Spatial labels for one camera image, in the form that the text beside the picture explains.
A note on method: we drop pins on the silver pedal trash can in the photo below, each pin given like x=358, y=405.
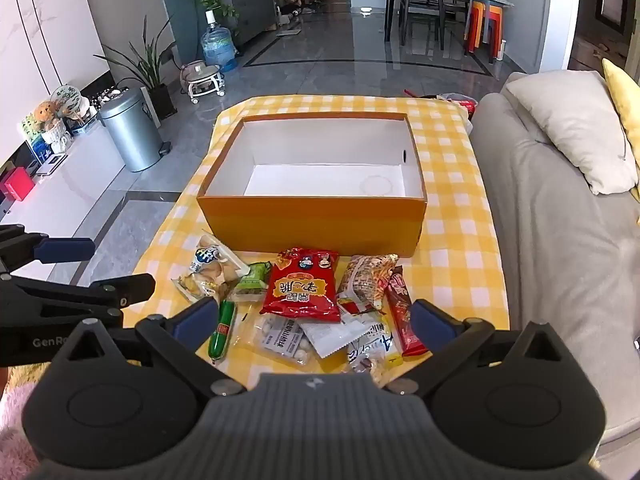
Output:
x=130, y=130

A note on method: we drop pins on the clear biscuit packet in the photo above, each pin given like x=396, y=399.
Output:
x=202, y=272

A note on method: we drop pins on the long red wafer bar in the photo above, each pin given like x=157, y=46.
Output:
x=402, y=310

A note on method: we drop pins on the white low console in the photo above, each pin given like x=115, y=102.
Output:
x=65, y=195

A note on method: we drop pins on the mixed nut packet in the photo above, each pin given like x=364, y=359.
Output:
x=365, y=275

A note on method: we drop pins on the blue water jug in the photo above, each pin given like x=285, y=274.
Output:
x=217, y=47

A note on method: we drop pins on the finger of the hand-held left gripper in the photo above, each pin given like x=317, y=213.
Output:
x=127, y=289
x=65, y=250

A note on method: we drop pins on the small white rolling stool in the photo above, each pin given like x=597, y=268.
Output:
x=202, y=80

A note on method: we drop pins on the yellow pink plush rug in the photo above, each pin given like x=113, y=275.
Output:
x=15, y=430

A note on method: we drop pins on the yellow checked tablecloth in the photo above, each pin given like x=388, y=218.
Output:
x=450, y=240

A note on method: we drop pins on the red box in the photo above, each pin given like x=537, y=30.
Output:
x=17, y=185

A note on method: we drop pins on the green sausage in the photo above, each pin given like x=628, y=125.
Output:
x=224, y=335

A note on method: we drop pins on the small green snack packet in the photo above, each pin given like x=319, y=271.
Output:
x=255, y=277

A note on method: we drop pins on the small white box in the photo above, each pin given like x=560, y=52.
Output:
x=50, y=164

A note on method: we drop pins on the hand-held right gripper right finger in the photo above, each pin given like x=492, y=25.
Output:
x=432, y=322

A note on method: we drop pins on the yellow white cartoon packet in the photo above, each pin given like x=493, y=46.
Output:
x=372, y=347

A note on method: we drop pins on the red chip bag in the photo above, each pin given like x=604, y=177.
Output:
x=300, y=287

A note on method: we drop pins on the beige pillow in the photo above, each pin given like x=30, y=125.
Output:
x=575, y=125

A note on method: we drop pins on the stack of orange stools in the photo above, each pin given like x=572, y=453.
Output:
x=482, y=25

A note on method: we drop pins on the orange cardboard box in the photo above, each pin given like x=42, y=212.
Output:
x=310, y=220

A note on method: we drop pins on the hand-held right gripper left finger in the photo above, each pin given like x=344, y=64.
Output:
x=197, y=320

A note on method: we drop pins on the grey sofa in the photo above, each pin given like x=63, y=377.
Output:
x=560, y=270

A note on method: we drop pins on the white plastic bag with wrappers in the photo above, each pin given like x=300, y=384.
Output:
x=460, y=102

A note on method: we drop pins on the grey cabinet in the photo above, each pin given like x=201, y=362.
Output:
x=250, y=0

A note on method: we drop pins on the round paper fan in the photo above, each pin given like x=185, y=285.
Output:
x=67, y=97

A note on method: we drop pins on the potted long-leaf plant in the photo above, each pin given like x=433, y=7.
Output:
x=150, y=70

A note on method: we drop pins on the small red packet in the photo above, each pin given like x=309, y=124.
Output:
x=350, y=306

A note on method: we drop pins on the plush bear bouquet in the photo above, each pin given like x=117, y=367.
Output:
x=47, y=120

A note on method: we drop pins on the clear packet of white balls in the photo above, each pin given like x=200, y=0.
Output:
x=280, y=340

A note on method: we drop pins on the yellow pillow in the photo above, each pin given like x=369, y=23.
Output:
x=622, y=90

